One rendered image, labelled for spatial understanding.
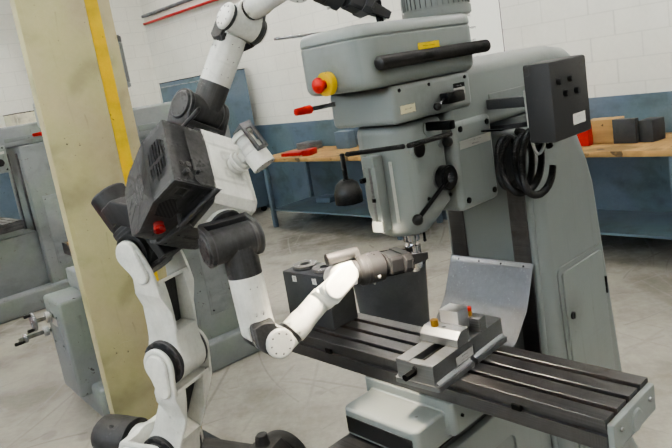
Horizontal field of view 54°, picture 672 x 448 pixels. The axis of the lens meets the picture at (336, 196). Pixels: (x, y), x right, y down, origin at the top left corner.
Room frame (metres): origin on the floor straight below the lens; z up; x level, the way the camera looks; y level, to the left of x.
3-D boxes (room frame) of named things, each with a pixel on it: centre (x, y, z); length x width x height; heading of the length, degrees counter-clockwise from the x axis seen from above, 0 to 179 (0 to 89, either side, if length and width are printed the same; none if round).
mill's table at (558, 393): (1.85, -0.19, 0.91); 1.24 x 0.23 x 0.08; 42
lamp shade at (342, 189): (1.66, -0.03, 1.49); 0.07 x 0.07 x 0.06
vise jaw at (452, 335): (1.72, -0.23, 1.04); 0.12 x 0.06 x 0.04; 45
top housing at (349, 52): (1.86, -0.21, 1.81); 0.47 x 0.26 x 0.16; 132
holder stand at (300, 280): (2.22, 0.11, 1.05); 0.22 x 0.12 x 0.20; 44
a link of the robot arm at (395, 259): (1.82, -0.11, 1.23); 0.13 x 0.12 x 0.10; 21
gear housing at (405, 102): (1.88, -0.23, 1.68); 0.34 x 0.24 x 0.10; 132
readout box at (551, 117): (1.80, -0.64, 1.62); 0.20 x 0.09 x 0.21; 132
